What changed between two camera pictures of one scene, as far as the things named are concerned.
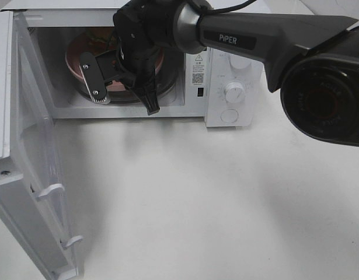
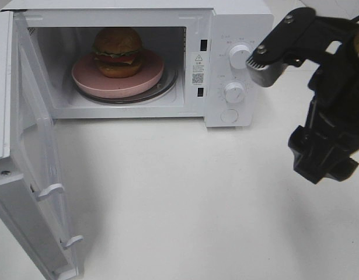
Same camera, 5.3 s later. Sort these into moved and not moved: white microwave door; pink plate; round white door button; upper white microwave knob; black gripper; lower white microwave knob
Moved: pink plate; black gripper
Not moved: upper white microwave knob; white microwave door; lower white microwave knob; round white door button
